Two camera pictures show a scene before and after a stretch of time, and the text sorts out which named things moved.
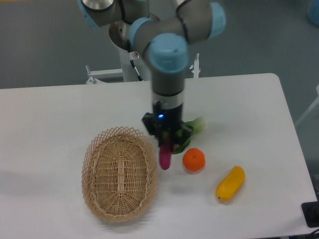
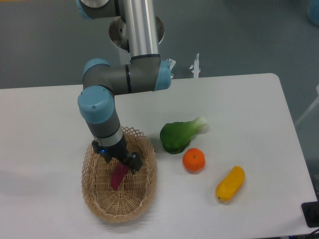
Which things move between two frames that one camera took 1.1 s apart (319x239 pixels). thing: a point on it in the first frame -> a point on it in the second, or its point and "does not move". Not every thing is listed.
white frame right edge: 314,104 does not move
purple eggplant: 165,153 -> 120,170
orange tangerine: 194,159 does not move
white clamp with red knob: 194,68 does not move
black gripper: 167,122 -> 118,150
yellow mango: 231,184 does not move
